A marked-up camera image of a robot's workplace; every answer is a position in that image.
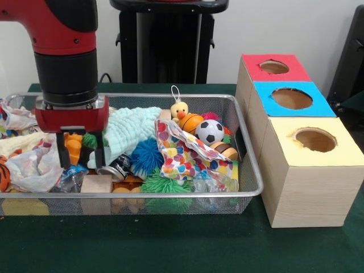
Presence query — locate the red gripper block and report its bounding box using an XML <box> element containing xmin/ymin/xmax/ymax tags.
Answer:
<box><xmin>34</xmin><ymin>96</ymin><xmax>110</xmax><ymax>169</ymax></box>

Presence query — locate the colourful polka-dot cloth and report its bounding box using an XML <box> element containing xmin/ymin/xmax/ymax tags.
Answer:
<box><xmin>155</xmin><ymin>119</ymin><xmax>234</xmax><ymax>181</ymax></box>

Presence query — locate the shallow clear mesh bin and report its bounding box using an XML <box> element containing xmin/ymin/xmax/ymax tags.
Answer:
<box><xmin>0</xmin><ymin>92</ymin><xmax>265</xmax><ymax>217</ymax></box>

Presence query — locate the wooden box with three holes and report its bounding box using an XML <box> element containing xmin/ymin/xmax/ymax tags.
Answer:
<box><xmin>235</xmin><ymin>54</ymin><xmax>364</xmax><ymax>229</ymax></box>

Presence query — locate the black drink can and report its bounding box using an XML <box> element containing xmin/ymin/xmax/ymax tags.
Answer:
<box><xmin>95</xmin><ymin>154</ymin><xmax>133</xmax><ymax>183</ymax></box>

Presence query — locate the white plastic bag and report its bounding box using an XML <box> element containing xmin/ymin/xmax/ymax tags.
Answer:
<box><xmin>6</xmin><ymin>143</ymin><xmax>64</xmax><ymax>192</ymax></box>

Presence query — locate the mint green knit cloth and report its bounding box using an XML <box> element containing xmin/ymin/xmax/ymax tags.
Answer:
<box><xmin>87</xmin><ymin>106</ymin><xmax>163</xmax><ymax>169</ymax></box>

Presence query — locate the cream cloth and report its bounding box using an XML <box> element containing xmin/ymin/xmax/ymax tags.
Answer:
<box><xmin>0</xmin><ymin>133</ymin><xmax>45</xmax><ymax>158</ymax></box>

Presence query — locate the yellow duck toy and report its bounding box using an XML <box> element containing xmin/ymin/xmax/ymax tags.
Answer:
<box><xmin>169</xmin><ymin>85</ymin><xmax>189</xmax><ymax>127</ymax></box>

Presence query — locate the small orange basketball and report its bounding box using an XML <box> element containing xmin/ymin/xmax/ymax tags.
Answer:
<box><xmin>180</xmin><ymin>113</ymin><xmax>204</xmax><ymax>136</ymax></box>

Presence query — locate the dark green tablecloth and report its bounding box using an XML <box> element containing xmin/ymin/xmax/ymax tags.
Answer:
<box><xmin>0</xmin><ymin>82</ymin><xmax>364</xmax><ymax>273</ymax></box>

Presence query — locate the small soccer ball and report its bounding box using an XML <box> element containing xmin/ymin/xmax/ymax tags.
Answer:
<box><xmin>195</xmin><ymin>119</ymin><xmax>225</xmax><ymax>146</ymax></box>

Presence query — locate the wooden burger toy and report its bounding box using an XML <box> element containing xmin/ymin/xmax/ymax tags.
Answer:
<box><xmin>208</xmin><ymin>142</ymin><xmax>239</xmax><ymax>162</ymax></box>

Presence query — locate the dark green side table cloth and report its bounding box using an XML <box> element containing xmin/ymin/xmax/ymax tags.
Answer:
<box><xmin>340</xmin><ymin>90</ymin><xmax>364</xmax><ymax>113</ymax></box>

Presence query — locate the black floor stand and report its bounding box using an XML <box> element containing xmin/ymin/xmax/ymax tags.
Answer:
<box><xmin>329</xmin><ymin>5</ymin><xmax>364</xmax><ymax>109</ymax></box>

